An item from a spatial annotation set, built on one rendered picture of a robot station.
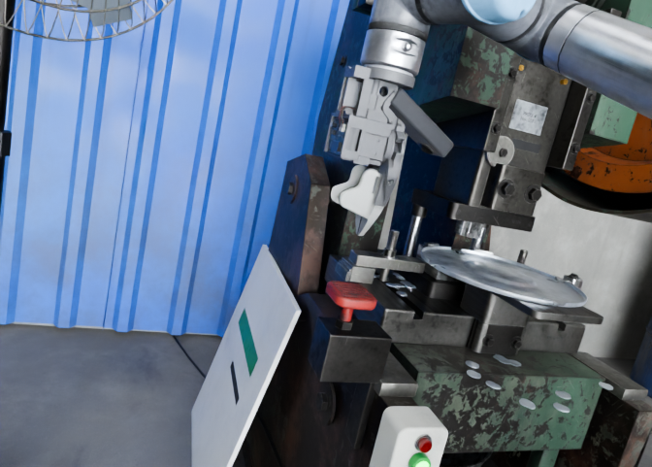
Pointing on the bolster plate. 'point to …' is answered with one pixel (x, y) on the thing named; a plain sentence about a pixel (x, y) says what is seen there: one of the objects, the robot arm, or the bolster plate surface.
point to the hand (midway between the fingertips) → (366, 226)
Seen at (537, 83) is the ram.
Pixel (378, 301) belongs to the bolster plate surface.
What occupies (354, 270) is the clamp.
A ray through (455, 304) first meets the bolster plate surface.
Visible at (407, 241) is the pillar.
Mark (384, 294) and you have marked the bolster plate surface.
